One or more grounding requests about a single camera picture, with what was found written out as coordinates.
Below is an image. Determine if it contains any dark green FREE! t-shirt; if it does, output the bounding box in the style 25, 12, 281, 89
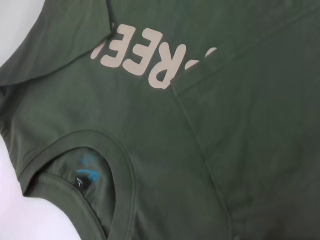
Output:
0, 0, 320, 240

